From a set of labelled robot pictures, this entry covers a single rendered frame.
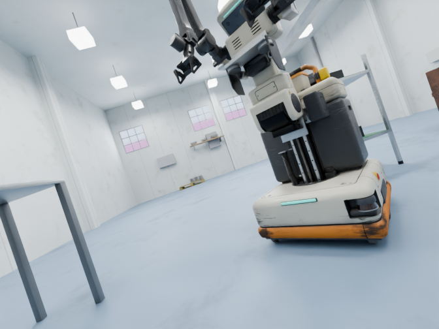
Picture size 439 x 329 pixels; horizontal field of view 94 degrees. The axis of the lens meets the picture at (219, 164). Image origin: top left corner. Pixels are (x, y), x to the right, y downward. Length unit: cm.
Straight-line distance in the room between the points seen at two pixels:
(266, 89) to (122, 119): 1155
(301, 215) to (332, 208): 15
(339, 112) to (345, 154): 23
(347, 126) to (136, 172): 1117
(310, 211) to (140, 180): 1108
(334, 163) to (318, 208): 36
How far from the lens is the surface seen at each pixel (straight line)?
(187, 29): 126
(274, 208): 118
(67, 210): 158
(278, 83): 114
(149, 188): 1172
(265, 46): 110
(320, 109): 117
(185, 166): 1145
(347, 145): 132
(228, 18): 132
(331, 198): 106
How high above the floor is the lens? 55
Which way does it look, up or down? level
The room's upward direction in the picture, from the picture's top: 19 degrees counter-clockwise
